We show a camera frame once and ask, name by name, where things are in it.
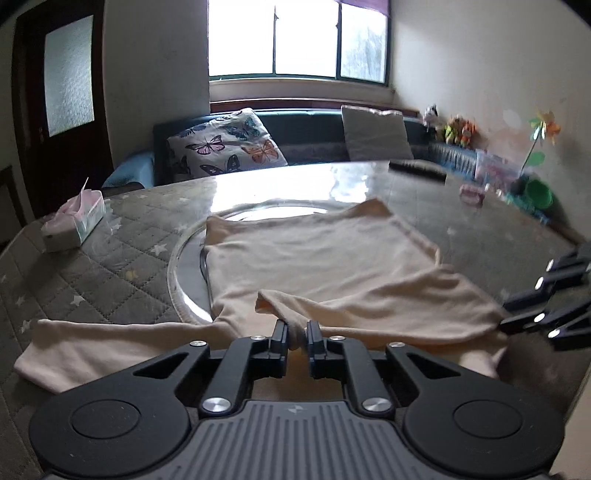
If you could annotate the pink small object on table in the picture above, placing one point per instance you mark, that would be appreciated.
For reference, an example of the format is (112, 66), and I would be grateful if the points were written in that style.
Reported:
(472, 195)

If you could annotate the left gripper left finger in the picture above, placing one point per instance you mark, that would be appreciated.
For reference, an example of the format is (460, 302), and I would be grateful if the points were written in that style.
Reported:
(237, 368)

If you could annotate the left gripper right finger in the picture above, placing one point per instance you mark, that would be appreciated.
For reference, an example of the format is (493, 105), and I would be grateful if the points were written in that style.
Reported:
(348, 361)

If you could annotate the beige plain pillow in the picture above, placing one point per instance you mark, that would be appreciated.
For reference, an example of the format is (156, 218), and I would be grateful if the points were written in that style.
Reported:
(372, 134)

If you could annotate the tissue box pink green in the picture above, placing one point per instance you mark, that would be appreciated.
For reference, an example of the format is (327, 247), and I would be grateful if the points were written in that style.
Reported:
(74, 221)

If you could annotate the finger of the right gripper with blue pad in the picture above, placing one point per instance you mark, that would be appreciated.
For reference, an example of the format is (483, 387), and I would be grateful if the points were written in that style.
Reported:
(569, 271)
(566, 328)

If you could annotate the glass lazy susan turntable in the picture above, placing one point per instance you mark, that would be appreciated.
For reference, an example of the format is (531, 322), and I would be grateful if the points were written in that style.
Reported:
(187, 273)

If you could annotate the green toy flower pot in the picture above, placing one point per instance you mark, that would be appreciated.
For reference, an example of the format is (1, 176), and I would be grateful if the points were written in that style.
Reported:
(527, 190)

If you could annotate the stuffed toys on sofa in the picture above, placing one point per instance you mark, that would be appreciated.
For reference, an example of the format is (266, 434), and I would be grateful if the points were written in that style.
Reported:
(457, 130)

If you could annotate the dark remote on table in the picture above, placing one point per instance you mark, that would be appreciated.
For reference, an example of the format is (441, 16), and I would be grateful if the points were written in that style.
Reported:
(420, 168)

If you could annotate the window with green frame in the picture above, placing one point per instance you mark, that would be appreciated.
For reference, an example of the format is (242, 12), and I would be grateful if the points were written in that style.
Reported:
(335, 40)

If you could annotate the dark wooden door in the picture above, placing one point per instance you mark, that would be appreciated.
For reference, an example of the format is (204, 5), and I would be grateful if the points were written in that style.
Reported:
(58, 101)

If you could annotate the butterfly print pillow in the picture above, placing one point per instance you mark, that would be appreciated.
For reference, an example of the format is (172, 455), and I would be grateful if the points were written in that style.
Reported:
(230, 143)

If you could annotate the blue sofa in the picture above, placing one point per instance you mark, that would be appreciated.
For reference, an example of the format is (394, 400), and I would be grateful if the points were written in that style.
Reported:
(306, 136)

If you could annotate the beige long sleeve garment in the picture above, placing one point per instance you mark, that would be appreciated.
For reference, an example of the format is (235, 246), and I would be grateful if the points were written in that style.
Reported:
(363, 273)

